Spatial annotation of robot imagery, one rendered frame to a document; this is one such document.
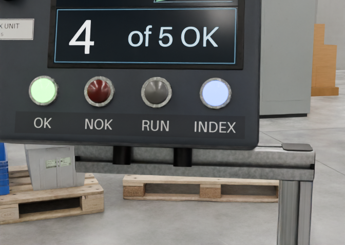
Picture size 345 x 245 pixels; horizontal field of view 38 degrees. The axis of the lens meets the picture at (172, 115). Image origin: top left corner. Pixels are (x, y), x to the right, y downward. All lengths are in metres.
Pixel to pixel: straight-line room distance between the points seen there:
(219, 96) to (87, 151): 0.16
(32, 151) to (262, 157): 2.83
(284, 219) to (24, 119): 0.26
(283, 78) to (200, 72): 6.24
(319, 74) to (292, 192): 8.66
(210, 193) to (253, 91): 3.07
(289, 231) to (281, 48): 6.13
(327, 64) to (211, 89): 8.80
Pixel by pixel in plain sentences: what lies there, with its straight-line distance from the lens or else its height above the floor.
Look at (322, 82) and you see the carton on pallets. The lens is 9.20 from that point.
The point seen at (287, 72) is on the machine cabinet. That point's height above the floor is 0.60.
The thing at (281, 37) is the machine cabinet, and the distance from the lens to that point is 6.62.
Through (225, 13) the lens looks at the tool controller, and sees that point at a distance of 0.44.
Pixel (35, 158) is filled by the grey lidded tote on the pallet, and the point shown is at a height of 0.36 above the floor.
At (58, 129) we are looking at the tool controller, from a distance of 0.45.
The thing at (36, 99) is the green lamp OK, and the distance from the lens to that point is 0.45.
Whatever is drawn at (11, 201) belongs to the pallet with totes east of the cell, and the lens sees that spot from 3.23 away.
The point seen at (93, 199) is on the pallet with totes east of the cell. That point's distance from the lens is 3.29.
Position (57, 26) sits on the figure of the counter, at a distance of 0.46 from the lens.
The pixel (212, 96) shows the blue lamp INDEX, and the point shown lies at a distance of 0.42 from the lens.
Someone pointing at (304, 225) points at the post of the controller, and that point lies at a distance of 0.52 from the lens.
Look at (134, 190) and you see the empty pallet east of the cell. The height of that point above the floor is 0.07.
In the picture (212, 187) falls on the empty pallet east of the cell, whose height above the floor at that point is 0.10.
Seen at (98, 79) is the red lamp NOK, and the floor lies 1.13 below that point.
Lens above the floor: 1.17
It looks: 10 degrees down
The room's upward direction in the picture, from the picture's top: straight up
